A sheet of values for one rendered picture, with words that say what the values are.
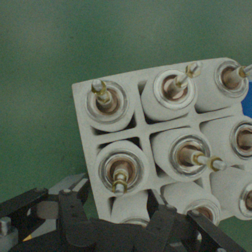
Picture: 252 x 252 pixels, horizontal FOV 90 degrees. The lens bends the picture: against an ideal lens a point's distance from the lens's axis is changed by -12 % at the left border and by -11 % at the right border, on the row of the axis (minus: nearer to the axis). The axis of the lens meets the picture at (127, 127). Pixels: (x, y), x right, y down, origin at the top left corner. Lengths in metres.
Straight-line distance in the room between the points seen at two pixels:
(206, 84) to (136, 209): 0.26
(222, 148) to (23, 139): 0.60
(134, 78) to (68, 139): 0.32
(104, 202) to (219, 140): 0.27
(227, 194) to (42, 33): 0.78
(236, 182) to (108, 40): 0.58
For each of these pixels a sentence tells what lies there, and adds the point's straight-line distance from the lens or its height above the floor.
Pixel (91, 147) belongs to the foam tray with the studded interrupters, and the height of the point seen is 0.18.
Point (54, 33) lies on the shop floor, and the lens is 0.69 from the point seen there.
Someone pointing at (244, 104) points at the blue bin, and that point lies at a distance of 0.60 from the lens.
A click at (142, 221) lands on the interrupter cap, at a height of 0.25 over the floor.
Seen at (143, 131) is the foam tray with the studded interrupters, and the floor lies 0.18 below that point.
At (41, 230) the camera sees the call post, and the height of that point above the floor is 0.29.
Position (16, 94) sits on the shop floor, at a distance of 0.65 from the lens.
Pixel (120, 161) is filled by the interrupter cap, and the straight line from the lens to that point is 0.24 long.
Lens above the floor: 0.49
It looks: 87 degrees down
